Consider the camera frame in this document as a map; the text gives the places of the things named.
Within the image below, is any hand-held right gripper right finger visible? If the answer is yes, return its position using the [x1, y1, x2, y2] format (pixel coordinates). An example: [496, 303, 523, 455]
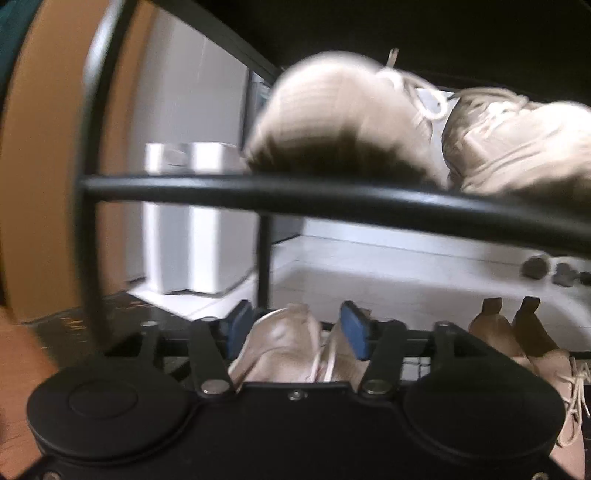
[339, 300, 497, 398]

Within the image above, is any brown cardboard board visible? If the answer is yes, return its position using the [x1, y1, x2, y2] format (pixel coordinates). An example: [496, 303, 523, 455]
[0, 0, 158, 325]

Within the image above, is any teal cloth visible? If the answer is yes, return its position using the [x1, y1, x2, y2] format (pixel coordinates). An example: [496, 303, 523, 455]
[0, 0, 43, 86]

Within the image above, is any black metal shoe rack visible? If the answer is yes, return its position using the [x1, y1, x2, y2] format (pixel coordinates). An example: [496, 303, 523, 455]
[76, 0, 591, 384]

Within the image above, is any white satin shoe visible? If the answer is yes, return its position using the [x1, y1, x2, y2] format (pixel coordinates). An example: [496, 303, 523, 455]
[228, 304, 324, 384]
[318, 308, 370, 384]

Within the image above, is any beige sneaker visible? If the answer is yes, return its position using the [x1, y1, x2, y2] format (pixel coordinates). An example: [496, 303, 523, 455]
[441, 87, 591, 204]
[242, 48, 450, 186]

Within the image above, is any pink lace-up shoe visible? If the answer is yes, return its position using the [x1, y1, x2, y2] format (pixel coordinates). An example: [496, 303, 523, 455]
[512, 295, 591, 480]
[468, 298, 536, 370]

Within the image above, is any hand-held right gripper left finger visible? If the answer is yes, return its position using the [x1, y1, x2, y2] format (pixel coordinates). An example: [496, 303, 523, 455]
[104, 299, 254, 398]

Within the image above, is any white paper bag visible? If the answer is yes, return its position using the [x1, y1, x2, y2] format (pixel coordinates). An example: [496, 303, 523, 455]
[144, 142, 259, 297]

